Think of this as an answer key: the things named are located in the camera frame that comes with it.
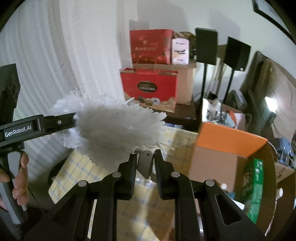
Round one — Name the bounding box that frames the red chocolate gift bag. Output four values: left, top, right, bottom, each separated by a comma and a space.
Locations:
120, 68, 178, 113

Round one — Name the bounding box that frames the black speaker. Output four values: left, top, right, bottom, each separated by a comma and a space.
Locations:
223, 37, 251, 104
195, 28, 218, 120

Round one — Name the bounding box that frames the red gift box top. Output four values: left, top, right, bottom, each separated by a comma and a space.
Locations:
130, 29, 174, 65

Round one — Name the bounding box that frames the green Darlie toothpaste box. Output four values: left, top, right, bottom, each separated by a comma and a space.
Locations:
239, 158, 264, 223

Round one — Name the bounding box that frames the white fluffy duster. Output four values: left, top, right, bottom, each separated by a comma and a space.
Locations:
51, 90, 167, 172

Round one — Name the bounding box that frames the pink white tissue pack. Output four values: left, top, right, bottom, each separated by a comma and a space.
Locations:
171, 38, 190, 65

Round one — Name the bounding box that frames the yellow checked tablecloth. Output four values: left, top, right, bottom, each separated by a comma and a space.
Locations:
48, 126, 202, 241

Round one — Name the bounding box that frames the bright lamp device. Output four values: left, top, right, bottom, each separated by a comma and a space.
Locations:
264, 96, 278, 124

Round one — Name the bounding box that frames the dark wooden side table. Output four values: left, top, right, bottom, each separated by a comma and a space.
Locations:
165, 99, 201, 132

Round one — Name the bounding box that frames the black speaker left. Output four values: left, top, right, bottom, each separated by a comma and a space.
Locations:
195, 28, 218, 120

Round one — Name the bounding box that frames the framed wall painting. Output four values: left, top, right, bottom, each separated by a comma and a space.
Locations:
252, 0, 295, 44

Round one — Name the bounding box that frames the person left hand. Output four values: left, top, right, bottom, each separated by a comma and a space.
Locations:
12, 151, 29, 206

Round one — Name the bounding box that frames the black speaker right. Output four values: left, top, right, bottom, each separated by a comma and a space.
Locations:
223, 37, 251, 104

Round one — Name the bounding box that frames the brown sofa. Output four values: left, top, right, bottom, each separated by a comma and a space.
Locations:
240, 51, 295, 145

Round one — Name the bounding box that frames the orange cardboard box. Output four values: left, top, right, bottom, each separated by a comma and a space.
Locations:
189, 123, 276, 232

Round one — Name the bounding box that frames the small white bottle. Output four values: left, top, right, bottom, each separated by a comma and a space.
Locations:
220, 183, 227, 190

